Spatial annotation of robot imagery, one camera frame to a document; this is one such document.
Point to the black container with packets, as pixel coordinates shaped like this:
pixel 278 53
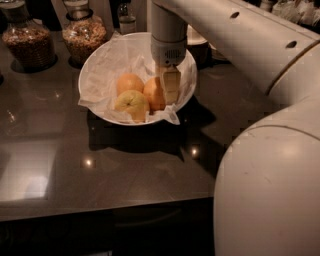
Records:
pixel 305 13

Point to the glass cereal jar middle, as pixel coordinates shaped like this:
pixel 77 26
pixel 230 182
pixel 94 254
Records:
pixel 83 31

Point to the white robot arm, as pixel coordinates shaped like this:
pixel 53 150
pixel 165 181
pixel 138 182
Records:
pixel 267 189

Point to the white bowl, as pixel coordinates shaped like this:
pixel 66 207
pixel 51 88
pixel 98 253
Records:
pixel 100 66

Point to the white paper liner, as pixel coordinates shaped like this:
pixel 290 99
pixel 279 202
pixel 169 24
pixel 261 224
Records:
pixel 106 73

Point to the glass cereal jar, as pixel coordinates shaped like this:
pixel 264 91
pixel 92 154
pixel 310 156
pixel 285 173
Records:
pixel 30 43
pixel 83 31

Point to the white lidded pot left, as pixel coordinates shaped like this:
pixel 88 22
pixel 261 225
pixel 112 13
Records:
pixel 197 46

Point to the glass cereal jar left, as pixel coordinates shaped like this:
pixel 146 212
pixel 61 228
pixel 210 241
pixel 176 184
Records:
pixel 30 43

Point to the yellowish orange front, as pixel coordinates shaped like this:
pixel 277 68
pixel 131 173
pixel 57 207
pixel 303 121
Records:
pixel 133 103

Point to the small glass bottle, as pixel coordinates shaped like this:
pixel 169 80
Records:
pixel 126 17

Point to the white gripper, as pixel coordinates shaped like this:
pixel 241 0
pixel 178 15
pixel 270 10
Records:
pixel 167 52

